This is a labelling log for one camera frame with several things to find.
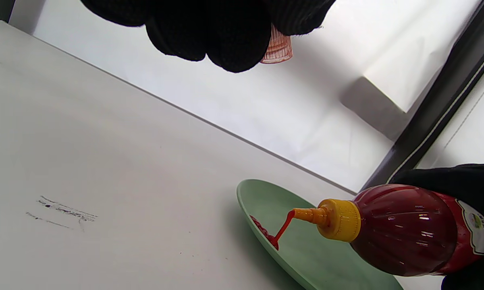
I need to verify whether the person's left hand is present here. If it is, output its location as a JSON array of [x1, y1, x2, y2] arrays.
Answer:
[[80, 0, 337, 73]]

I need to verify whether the person's right hand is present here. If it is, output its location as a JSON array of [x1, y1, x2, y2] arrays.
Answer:
[[389, 162, 484, 290]]

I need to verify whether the translucent red nozzle cap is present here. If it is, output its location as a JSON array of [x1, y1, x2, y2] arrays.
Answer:
[[260, 24, 293, 64]]

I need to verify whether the red ketchup bottle yellow cap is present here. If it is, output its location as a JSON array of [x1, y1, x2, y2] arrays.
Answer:
[[292, 184, 484, 277]]

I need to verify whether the green plate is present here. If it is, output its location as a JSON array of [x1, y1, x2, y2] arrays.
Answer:
[[237, 179, 403, 290]]

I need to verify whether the red ketchup pattern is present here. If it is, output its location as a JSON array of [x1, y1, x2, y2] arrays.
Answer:
[[250, 209, 297, 251]]

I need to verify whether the white backdrop sheet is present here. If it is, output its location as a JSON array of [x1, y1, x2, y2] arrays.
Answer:
[[8, 0, 484, 192]]

